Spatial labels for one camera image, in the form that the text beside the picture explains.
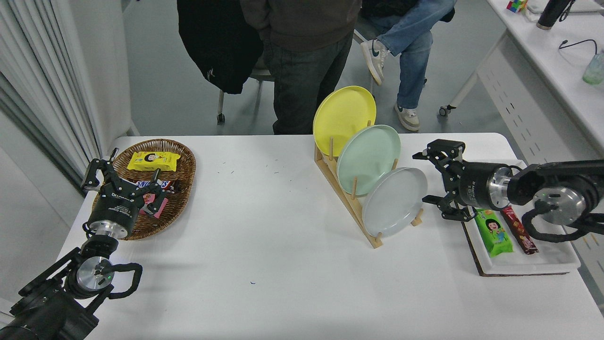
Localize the white tray with dark base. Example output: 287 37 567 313
460 160 582 277

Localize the standing person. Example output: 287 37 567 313
241 0 363 135

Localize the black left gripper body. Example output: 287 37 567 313
88 186 143 230

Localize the white flat device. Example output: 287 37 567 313
526 0 604 14

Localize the green snack pack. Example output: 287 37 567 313
473 208 513 258

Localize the seated person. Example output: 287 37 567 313
359 0 457 132

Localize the grey metal chair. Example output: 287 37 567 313
216 57 279 126

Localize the black jacket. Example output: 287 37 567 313
176 0 265 95

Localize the yellow snack pack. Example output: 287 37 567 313
126 151 181 172

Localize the Snickers chocolate bar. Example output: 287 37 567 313
134 179 181 195

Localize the wooden plate rack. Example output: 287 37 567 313
314 120 424 249

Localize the white side table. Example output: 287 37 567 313
439 0 604 237

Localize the brown wicker basket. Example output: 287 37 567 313
91 138 196 241

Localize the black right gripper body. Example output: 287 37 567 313
455 161 496 211

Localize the mint green plate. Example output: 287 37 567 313
336 124 401 196

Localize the dark red snack bar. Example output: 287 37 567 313
500 205 539 255

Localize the yellow plate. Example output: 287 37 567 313
312 85 377 157

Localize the white curtain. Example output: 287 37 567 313
0 0 102 189

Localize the black bottle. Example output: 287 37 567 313
536 0 575 31

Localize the pink snack pack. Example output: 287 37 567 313
138 191 169 219

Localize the black cable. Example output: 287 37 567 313
559 39 599 55

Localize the grey plate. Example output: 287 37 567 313
362 167 428 238

